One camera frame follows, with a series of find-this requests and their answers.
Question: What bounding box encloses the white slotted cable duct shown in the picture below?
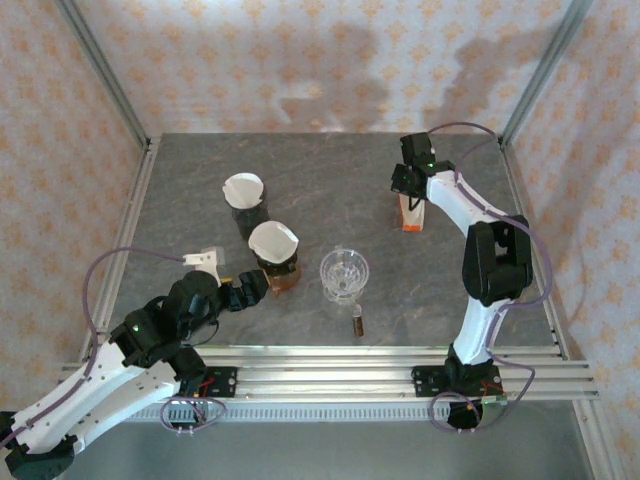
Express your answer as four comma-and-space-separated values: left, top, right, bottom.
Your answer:
134, 402, 576, 425

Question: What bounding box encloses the white paper coffee filter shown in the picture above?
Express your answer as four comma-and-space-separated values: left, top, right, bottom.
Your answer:
222, 172, 267, 210
248, 221, 300, 264

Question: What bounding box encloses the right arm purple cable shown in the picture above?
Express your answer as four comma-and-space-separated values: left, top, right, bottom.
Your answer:
427, 122, 554, 434

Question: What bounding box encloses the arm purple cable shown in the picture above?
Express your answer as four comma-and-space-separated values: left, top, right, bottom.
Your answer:
0, 246, 226, 449
427, 122, 554, 434

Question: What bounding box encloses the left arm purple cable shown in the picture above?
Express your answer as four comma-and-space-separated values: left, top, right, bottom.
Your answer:
0, 246, 226, 449

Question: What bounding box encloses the grey metal panel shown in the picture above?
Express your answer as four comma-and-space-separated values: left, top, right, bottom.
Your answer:
49, 419, 599, 480

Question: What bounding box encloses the clear dripper with brown handle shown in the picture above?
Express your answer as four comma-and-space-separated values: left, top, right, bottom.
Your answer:
324, 252, 366, 339

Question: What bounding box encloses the aluminium table side rail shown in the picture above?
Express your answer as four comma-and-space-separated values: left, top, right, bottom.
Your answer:
499, 144, 571, 361
79, 135, 162, 362

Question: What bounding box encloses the aluminium frame leg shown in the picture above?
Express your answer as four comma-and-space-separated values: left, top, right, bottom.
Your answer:
572, 399, 619, 480

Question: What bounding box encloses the coffee filter packet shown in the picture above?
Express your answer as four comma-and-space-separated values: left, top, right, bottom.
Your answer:
397, 192, 429, 234

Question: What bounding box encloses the small green circuit board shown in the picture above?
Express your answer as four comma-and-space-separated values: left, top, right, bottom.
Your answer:
478, 394, 509, 417

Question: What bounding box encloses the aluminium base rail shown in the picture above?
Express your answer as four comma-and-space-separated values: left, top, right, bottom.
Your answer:
52, 343, 601, 405

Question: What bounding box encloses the aluminium frame post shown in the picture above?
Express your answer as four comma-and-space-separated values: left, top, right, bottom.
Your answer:
498, 0, 596, 151
53, 0, 154, 151

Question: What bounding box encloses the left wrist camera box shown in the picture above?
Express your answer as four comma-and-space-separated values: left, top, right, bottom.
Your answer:
182, 245, 226, 286

